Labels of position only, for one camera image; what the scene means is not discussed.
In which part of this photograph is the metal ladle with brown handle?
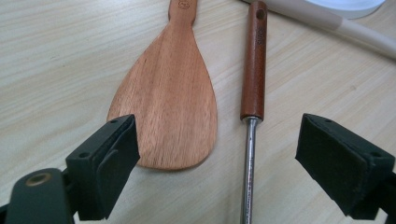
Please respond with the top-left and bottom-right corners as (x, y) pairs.
(239, 0), (269, 224)

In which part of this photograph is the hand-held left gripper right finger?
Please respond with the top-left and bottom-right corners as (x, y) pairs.
(294, 113), (396, 220)

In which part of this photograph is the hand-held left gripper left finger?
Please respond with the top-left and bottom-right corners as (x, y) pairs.
(64, 114), (141, 222)

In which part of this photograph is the beige silicone spoon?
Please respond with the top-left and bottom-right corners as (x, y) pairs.
(242, 0), (396, 60)

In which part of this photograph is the orange handled utensil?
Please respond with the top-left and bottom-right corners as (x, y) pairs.
(106, 0), (219, 171)

